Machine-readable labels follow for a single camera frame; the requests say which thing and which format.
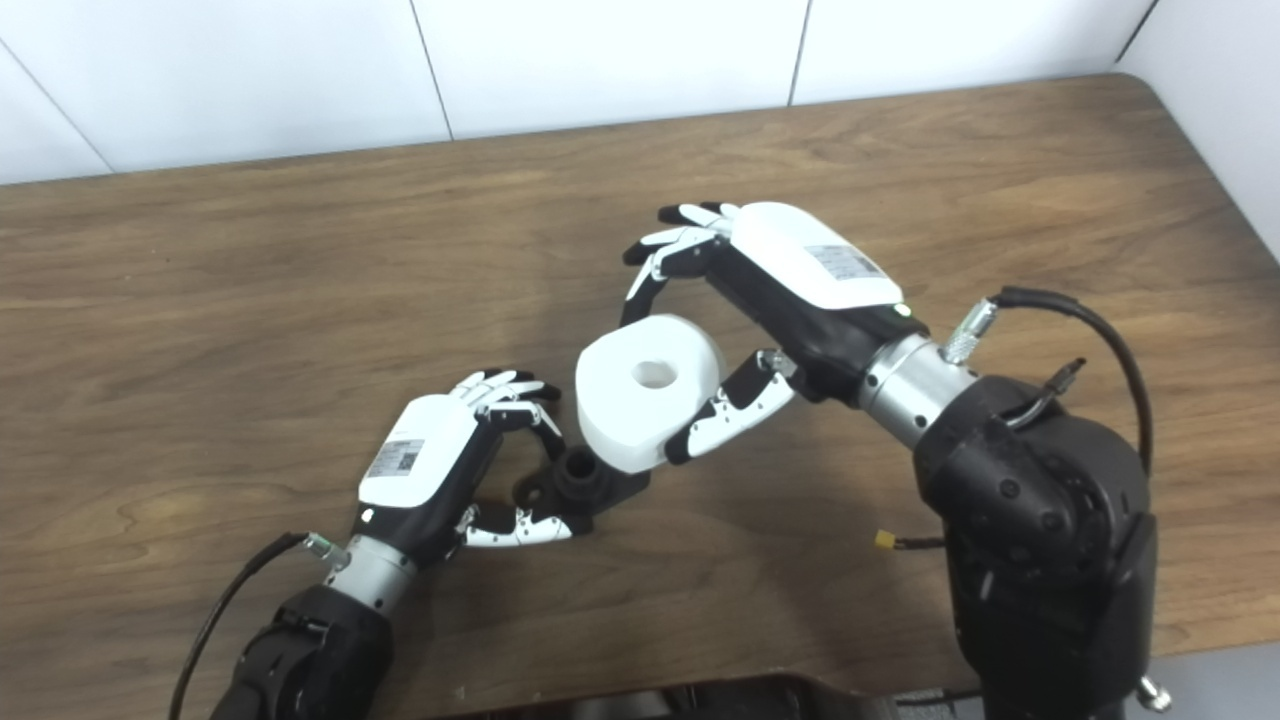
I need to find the round white plastic piece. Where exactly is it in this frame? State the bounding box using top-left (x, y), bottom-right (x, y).
top-left (575, 314), bottom-right (728, 475)

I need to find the short black wire with plug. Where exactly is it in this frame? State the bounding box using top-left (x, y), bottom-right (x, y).
top-left (1005, 358), bottom-right (1087, 423)

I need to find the black flanged holder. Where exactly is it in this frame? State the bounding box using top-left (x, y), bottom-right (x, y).
top-left (512, 447), bottom-right (651, 536)

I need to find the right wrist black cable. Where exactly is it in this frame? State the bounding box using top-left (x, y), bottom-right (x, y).
top-left (945, 286), bottom-right (1154, 476)

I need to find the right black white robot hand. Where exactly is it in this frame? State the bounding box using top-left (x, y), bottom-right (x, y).
top-left (622, 201), bottom-right (929, 466)

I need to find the black robot torso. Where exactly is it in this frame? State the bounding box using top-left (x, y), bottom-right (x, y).
top-left (430, 675), bottom-right (991, 720)

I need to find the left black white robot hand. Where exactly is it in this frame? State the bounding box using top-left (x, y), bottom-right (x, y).
top-left (352, 368), bottom-right (576, 571)

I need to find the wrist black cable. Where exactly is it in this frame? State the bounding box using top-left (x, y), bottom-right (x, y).
top-left (945, 286), bottom-right (1154, 476)
top-left (168, 532), bottom-right (351, 720)

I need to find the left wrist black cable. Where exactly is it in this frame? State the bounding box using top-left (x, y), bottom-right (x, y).
top-left (168, 532), bottom-right (351, 720)

